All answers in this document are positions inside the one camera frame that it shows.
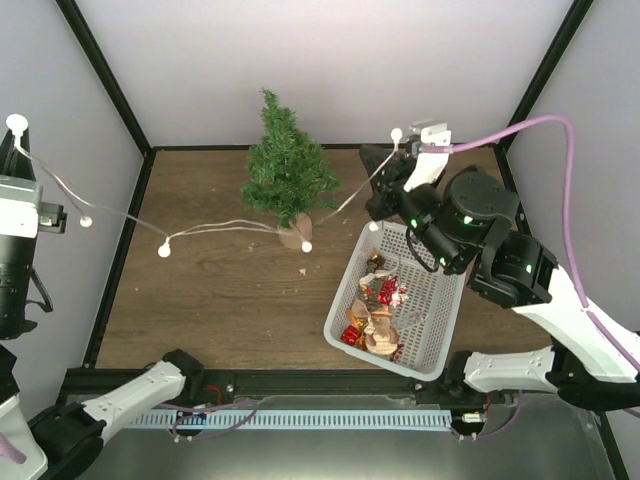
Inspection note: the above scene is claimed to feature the white ball light string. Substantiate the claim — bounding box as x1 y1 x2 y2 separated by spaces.
5 113 405 259

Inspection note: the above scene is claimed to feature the white perforated plastic basket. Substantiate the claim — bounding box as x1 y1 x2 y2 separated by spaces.
323 222 465 382

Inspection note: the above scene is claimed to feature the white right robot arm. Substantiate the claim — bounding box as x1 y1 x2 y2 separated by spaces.
359 144 639 411

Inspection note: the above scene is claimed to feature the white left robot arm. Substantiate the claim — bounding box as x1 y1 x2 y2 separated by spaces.
1 114 205 479

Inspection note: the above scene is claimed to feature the small green christmas tree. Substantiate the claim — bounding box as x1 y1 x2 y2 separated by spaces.
240 88 340 253

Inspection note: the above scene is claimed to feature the wooden snowman ornament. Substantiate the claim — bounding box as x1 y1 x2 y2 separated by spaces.
364 306 399 356

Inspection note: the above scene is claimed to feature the red foil gift ornament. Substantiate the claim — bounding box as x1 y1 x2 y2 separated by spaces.
340 325 362 346

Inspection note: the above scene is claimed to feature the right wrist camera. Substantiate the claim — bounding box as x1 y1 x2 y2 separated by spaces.
404 119 452 192

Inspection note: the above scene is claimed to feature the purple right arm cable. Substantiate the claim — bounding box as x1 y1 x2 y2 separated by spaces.
419 114 640 440

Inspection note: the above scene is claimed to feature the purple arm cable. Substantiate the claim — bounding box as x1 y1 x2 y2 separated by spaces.
419 114 640 440
0 399 261 464

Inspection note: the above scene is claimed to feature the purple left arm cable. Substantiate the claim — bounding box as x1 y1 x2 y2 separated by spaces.
0 399 261 464

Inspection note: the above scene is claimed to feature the light blue cable duct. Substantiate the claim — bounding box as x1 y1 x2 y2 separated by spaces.
131 409 452 432

